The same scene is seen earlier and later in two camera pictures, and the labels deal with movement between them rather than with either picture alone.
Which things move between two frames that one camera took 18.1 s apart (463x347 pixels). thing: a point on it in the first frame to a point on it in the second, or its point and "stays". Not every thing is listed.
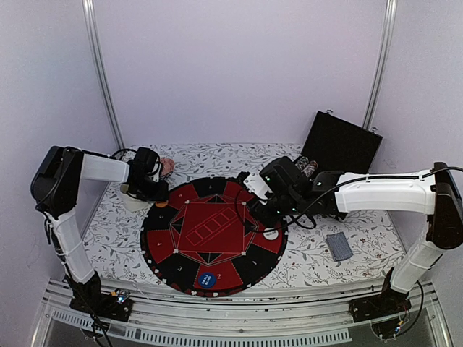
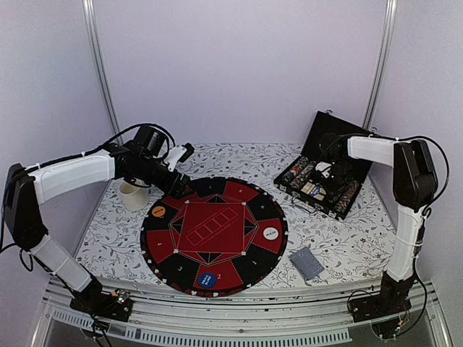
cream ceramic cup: (130, 200) stays
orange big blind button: (161, 204) to (158, 212)
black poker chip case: (335, 144) stays
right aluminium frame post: (381, 63) stays
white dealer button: (270, 235) stays
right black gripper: (257, 212) to (330, 187)
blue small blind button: (207, 280) stays
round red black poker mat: (205, 241) stays
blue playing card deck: (338, 246) to (306, 263)
